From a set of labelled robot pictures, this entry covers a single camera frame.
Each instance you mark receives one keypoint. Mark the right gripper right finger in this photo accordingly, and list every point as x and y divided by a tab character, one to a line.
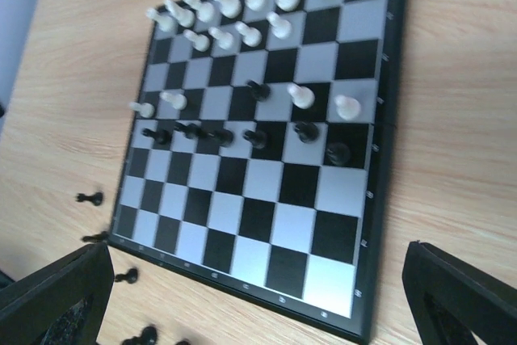
452	302

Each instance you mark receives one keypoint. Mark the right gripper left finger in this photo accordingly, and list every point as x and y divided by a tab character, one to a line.
62	303

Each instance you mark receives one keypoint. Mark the white pawn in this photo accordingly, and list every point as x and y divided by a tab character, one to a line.
145	110
251	36
301	96
281	28
224	40
176	100
347	107
199	42

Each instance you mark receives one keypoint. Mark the black silver chess board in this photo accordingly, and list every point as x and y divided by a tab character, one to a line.
280	226

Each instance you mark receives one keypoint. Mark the black pawn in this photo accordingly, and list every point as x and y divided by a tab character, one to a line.
259	91
258	139
190	131
221	137
338	154
160	136
307	132

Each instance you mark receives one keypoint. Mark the white rook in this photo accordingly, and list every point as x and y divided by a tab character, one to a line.
165	22

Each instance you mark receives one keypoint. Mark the white knight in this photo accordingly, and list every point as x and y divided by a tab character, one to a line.
184	17

